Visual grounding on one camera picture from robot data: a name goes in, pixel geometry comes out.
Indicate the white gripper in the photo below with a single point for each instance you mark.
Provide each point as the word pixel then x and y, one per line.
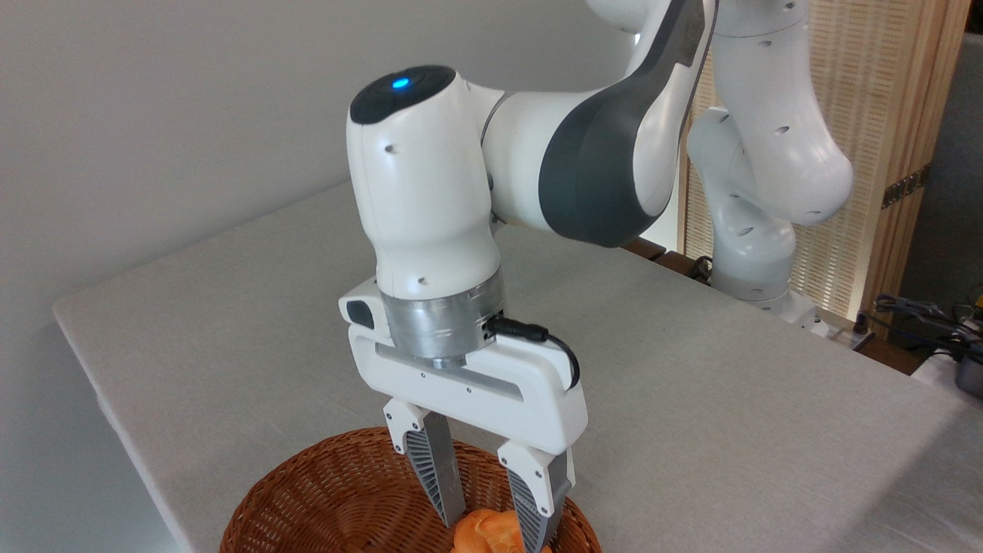
pixel 468 399

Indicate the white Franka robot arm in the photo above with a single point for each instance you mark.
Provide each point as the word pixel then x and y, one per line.
pixel 430 200

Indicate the round golden bread roll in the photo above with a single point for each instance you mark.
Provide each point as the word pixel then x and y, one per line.
pixel 480 535

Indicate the brown wicker basket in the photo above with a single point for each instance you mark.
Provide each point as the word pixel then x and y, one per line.
pixel 307 507

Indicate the dark brown wooden bench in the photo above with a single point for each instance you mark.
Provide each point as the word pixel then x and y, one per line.
pixel 676 263

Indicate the white power strip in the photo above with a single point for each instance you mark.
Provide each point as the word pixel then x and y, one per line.
pixel 841 332

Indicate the dark grey container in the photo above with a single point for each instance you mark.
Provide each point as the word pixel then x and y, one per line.
pixel 971 372

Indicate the black screen hinge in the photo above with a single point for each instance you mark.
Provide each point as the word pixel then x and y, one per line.
pixel 906 186

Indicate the wooden slatted screen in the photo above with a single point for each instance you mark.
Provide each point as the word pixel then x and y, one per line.
pixel 883 92

